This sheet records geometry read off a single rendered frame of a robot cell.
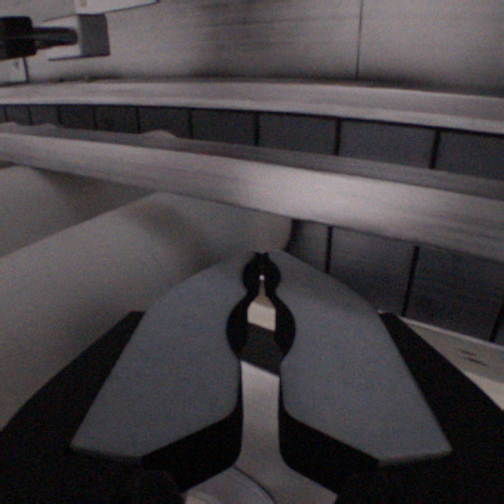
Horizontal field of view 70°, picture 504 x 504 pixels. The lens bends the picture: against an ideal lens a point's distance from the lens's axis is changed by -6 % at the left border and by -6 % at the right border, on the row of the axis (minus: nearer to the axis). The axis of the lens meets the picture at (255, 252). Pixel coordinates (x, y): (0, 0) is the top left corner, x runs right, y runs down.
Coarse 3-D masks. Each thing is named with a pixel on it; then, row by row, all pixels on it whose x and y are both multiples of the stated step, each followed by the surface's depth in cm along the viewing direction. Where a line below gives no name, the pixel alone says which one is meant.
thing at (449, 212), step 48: (0, 144) 14; (48, 144) 12; (96, 144) 11; (144, 144) 10; (192, 144) 10; (192, 192) 9; (240, 192) 9; (288, 192) 8; (336, 192) 7; (384, 192) 7; (432, 192) 7; (480, 192) 6; (432, 240) 7; (480, 240) 6
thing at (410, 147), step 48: (240, 144) 18; (288, 144) 17; (336, 144) 16; (384, 144) 14; (432, 144) 14; (480, 144) 13; (336, 240) 17; (384, 240) 16; (384, 288) 17; (432, 288) 16; (480, 288) 15; (480, 336) 15
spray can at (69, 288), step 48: (48, 240) 10; (96, 240) 11; (144, 240) 11; (192, 240) 12; (240, 240) 14; (288, 240) 18; (0, 288) 8; (48, 288) 9; (96, 288) 10; (144, 288) 11; (0, 336) 8; (48, 336) 8; (96, 336) 9; (0, 384) 7
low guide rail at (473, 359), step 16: (256, 304) 17; (272, 304) 16; (256, 320) 17; (272, 320) 16; (432, 336) 14; (448, 336) 14; (448, 352) 13; (464, 352) 13; (480, 352) 13; (496, 352) 13; (464, 368) 13; (480, 368) 13; (496, 368) 13; (480, 384) 12; (496, 384) 12; (496, 400) 12
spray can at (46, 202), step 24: (24, 168) 13; (0, 192) 12; (24, 192) 12; (48, 192) 13; (72, 192) 14; (96, 192) 14; (120, 192) 15; (144, 192) 16; (0, 216) 12; (24, 216) 12; (48, 216) 13; (72, 216) 13; (96, 216) 14; (0, 240) 11; (24, 240) 12
